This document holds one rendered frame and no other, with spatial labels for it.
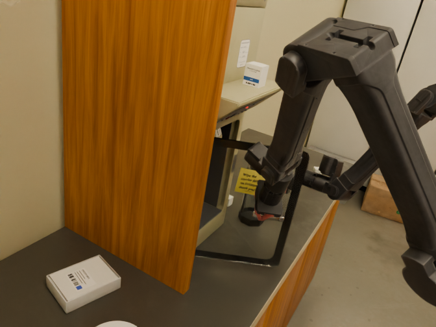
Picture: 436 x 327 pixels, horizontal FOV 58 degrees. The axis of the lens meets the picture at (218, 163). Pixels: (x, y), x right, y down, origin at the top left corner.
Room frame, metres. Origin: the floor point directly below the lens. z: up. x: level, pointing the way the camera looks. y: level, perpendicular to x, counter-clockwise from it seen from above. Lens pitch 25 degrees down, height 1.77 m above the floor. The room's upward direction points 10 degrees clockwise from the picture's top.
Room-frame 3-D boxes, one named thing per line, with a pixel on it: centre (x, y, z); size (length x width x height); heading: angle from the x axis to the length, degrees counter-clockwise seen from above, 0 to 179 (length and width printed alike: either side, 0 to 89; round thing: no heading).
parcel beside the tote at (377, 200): (3.34, -1.65, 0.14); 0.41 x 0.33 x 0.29; 71
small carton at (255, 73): (1.12, -0.06, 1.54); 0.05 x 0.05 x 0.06; 64
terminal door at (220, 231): (0.97, -0.09, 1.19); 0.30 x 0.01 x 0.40; 93
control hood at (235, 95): (1.08, -0.04, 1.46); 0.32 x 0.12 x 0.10; 154
